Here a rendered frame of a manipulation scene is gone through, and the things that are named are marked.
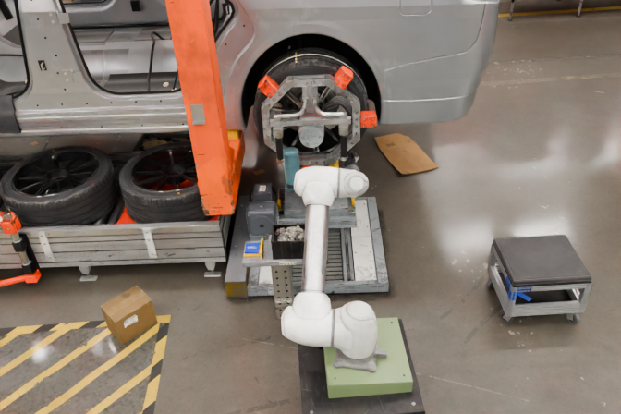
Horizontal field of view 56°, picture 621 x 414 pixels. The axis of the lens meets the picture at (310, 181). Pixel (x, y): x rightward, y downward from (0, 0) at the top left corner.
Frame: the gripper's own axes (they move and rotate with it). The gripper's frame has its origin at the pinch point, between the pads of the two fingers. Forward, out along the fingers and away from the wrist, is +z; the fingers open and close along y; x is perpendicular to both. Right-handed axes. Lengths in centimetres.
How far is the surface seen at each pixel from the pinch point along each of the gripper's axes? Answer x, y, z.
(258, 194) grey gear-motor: 24, -53, -10
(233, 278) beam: 12, -84, -49
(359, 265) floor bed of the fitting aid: -42, -37, -36
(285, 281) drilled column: 1, -52, -69
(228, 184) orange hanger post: 52, -40, -41
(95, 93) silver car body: 127, -75, 13
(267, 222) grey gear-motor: 14, -55, -26
